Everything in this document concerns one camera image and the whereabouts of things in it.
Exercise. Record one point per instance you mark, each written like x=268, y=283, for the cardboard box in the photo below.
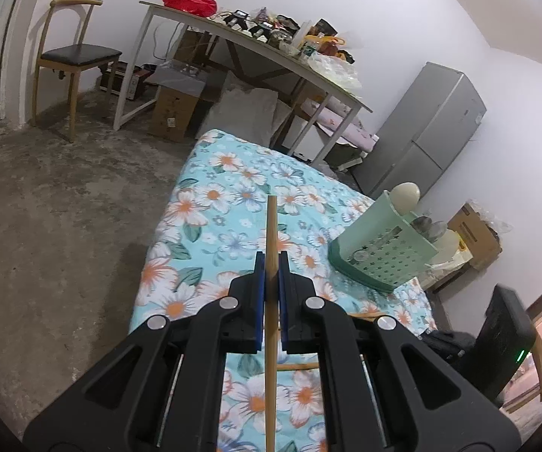
x=174, y=113
x=190, y=49
x=475, y=235

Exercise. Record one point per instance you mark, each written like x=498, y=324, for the green plastic utensil holder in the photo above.
x=379, y=254

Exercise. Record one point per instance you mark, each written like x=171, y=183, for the grey refrigerator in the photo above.
x=421, y=122

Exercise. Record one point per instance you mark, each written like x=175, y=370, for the pink rolled mat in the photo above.
x=341, y=122

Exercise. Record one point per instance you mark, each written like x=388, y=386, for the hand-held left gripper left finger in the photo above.
x=260, y=310

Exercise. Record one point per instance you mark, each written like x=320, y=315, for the wooden chair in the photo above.
x=80, y=54
x=540, y=367

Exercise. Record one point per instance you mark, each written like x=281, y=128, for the green white sack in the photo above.
x=449, y=247

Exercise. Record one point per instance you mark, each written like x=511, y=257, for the white table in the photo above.
x=132, y=73

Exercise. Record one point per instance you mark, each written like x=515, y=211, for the plastic wrapped box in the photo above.
x=179, y=74

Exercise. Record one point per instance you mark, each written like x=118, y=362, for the floral tablecloth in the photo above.
x=214, y=226

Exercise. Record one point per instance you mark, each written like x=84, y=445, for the yellow plastic bag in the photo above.
x=346, y=55

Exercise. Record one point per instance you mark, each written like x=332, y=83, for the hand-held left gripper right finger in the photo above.
x=283, y=320

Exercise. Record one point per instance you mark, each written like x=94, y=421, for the translucent white plastic bag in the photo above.
x=336, y=71

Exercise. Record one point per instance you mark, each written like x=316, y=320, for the small dark appliance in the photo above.
x=120, y=82

